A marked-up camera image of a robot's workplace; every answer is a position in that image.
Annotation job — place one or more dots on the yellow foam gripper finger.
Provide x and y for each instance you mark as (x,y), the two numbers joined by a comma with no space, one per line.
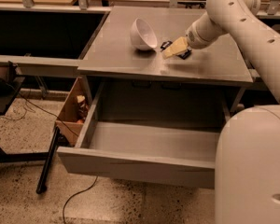
(178,47)

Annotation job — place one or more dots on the dark blue snack bar wrapper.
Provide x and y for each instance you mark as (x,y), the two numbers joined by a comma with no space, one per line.
(183,55)

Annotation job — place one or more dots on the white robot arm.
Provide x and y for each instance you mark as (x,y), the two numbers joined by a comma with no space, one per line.
(247,173)

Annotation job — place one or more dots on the grey open top drawer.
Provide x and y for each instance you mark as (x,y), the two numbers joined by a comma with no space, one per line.
(150,134)

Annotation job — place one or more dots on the white ceramic bowl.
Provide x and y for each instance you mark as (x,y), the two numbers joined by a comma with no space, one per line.
(142,35)

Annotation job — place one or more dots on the grey metal cabinet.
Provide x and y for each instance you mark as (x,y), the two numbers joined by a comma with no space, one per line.
(129,42)

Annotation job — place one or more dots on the brown cardboard box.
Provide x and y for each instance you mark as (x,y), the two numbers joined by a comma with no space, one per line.
(74,112)

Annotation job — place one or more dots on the dark side tray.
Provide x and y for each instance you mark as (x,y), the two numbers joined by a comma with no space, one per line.
(10,84)

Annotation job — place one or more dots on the grey metal rail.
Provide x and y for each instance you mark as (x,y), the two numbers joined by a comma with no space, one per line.
(44,67)

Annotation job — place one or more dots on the black table leg frame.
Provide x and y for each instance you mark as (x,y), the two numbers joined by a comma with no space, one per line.
(45,157)

